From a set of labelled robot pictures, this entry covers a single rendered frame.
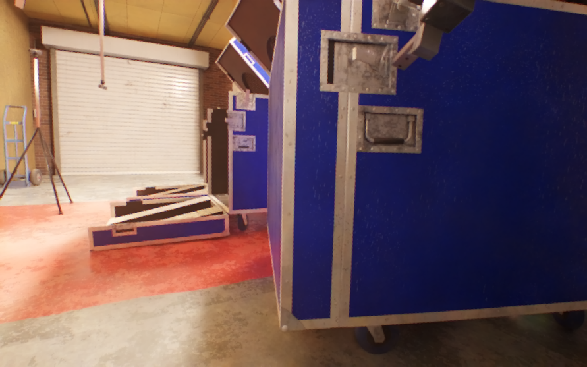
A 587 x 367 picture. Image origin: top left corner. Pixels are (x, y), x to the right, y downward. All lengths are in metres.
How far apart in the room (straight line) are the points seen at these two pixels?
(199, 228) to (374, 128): 1.49
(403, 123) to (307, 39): 0.29
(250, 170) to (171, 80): 6.21
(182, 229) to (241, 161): 0.57
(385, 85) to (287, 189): 0.32
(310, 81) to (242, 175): 1.38
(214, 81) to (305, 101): 7.72
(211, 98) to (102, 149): 2.86
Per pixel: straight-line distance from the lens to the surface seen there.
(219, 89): 8.33
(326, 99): 0.66
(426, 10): 0.48
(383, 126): 0.71
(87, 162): 7.86
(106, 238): 1.99
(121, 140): 7.81
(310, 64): 0.67
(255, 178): 2.00
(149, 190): 3.82
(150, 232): 1.96
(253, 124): 2.00
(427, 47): 0.48
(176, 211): 2.55
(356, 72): 0.71
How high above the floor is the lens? 0.58
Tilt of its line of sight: 6 degrees down
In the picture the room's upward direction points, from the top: 1 degrees clockwise
